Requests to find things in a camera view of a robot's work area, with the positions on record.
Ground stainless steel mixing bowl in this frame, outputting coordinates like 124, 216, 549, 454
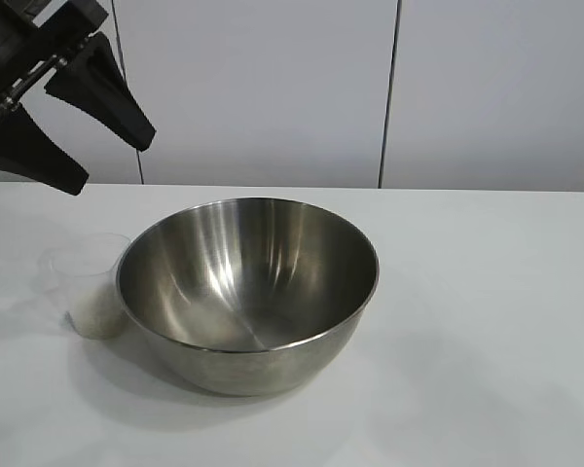
115, 197, 381, 396

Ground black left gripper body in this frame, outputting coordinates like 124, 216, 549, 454
0, 0, 111, 137

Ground white rice grains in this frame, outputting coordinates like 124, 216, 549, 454
72, 284, 128, 341

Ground clear plastic measuring cup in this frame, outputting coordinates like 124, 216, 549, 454
41, 232, 132, 341

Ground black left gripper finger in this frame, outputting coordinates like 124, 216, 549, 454
43, 31, 157, 152
0, 99, 90, 198

